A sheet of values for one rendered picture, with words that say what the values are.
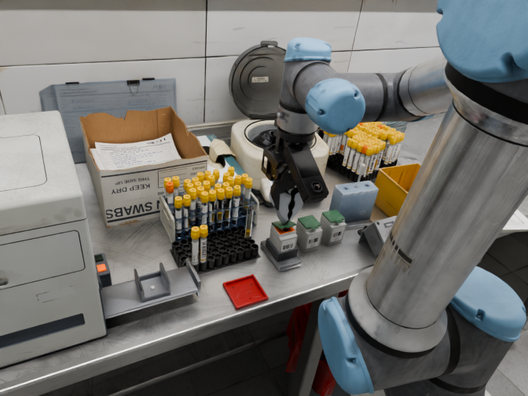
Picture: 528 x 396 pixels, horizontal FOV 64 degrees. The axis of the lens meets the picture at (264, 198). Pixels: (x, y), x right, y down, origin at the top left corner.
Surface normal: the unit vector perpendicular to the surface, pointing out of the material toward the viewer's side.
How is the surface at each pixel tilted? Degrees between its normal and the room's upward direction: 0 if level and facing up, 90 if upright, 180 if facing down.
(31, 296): 90
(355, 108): 90
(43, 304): 90
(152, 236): 0
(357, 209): 90
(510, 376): 0
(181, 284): 0
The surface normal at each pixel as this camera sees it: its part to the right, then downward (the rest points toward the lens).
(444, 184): -0.84, 0.28
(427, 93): -0.87, 0.44
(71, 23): 0.45, 0.54
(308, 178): 0.33, -0.43
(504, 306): 0.22, -0.83
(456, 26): -0.93, -0.02
